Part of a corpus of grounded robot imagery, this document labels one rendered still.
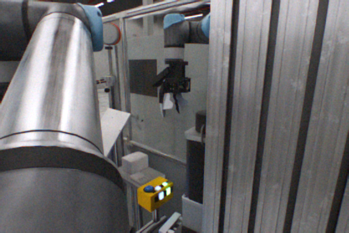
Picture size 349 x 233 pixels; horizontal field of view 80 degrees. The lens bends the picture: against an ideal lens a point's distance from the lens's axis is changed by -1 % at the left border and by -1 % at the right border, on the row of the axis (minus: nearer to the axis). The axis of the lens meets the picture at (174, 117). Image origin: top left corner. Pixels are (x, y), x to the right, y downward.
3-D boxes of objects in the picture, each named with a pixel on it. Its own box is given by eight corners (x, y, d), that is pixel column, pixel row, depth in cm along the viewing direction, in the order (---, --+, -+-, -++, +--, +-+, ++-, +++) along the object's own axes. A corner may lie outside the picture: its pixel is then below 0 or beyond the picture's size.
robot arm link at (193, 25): (223, 42, 71) (191, 42, 69) (212, 45, 81) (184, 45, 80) (224, 17, 69) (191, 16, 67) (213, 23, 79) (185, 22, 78)
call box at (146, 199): (160, 192, 118) (159, 175, 115) (173, 199, 111) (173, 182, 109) (138, 206, 106) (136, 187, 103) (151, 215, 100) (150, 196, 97)
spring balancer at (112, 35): (103, 45, 163) (98, 45, 156) (101, 23, 159) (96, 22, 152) (122, 45, 161) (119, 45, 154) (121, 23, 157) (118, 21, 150)
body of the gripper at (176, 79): (177, 95, 74) (177, 60, 71) (160, 93, 79) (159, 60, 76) (191, 93, 79) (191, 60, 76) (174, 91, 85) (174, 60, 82)
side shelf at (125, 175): (135, 163, 181) (134, 160, 181) (165, 177, 158) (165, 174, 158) (110, 174, 164) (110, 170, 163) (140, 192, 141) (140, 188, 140)
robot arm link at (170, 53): (159, 48, 75) (174, 49, 81) (159, 61, 77) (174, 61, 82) (175, 47, 71) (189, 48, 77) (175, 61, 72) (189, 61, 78)
